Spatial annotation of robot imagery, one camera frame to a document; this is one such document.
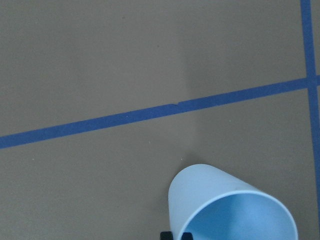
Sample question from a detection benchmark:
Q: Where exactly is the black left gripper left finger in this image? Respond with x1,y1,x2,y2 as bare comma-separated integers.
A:
160,231,173,240

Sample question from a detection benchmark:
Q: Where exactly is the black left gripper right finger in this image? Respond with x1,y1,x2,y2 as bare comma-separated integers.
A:
181,232,192,240

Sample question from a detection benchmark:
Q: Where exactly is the light blue cup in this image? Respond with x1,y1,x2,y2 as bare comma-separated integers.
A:
168,164,299,240

